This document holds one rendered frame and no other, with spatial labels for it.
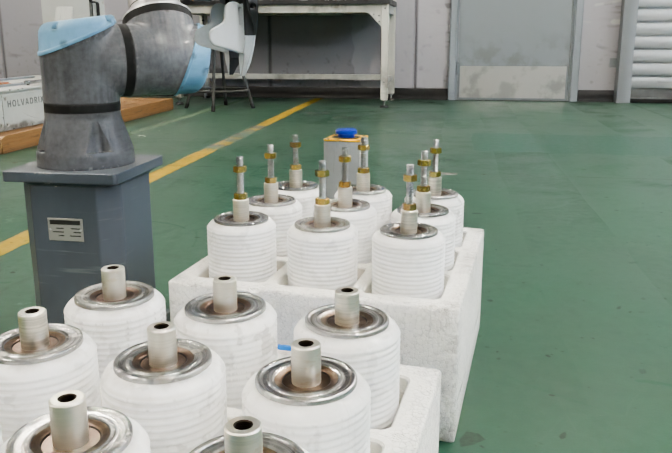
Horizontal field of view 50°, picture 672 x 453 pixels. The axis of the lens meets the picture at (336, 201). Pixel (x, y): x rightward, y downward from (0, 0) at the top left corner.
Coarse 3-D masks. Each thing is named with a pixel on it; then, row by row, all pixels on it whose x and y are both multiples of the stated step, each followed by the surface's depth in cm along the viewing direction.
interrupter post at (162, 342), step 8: (152, 328) 56; (160, 328) 57; (168, 328) 56; (152, 336) 55; (160, 336) 55; (168, 336) 55; (152, 344) 55; (160, 344) 55; (168, 344) 55; (176, 344) 56; (152, 352) 55; (160, 352) 55; (168, 352) 56; (176, 352) 56; (152, 360) 56; (160, 360) 55; (168, 360) 56; (176, 360) 56
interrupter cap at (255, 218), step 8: (216, 216) 101; (224, 216) 101; (232, 216) 102; (256, 216) 101; (264, 216) 101; (224, 224) 97; (232, 224) 97; (240, 224) 97; (248, 224) 97; (256, 224) 98
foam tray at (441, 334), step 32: (480, 256) 118; (192, 288) 96; (256, 288) 94; (288, 288) 94; (448, 288) 94; (480, 288) 123; (288, 320) 93; (416, 320) 88; (448, 320) 87; (416, 352) 89; (448, 352) 88; (448, 384) 89; (448, 416) 90
